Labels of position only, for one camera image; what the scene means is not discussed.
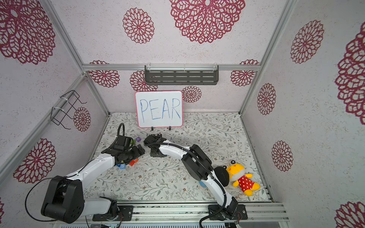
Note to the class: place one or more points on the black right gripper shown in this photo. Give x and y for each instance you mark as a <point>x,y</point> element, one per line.
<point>152,140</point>

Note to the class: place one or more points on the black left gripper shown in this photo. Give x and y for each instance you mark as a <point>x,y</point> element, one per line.
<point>137,153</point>

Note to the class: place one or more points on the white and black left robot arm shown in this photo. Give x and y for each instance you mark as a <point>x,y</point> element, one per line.
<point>64,200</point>

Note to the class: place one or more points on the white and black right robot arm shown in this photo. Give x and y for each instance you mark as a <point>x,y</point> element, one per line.
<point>199,166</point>

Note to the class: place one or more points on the pink framed whiteboard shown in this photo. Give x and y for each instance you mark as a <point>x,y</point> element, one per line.
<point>159,109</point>

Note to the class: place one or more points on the striped plush doll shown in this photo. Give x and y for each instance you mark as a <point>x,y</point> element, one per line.
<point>222,175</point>

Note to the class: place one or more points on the yellow plush toy red dress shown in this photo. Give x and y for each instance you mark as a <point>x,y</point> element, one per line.
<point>239,178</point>

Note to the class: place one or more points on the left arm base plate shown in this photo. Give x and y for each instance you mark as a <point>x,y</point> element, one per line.
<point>124,213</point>

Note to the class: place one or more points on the dark grey wall shelf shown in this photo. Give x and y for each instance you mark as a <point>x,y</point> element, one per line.
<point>184,77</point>

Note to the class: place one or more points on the black wire wall rack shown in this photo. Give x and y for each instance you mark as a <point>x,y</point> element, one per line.
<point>59,113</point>

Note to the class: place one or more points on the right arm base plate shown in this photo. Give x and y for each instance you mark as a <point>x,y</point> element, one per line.
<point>239,214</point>

